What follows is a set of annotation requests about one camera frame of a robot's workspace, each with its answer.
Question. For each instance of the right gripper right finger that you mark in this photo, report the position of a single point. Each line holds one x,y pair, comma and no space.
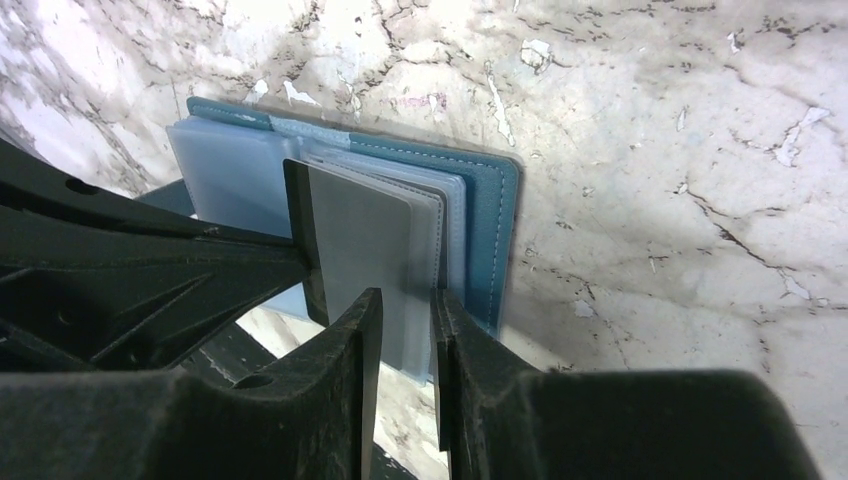
499,417

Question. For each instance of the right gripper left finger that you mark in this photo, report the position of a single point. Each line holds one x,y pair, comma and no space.
308,415

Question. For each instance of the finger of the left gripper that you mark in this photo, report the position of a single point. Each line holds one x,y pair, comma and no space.
91,280

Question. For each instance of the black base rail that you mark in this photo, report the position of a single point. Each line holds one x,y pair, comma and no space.
233,354

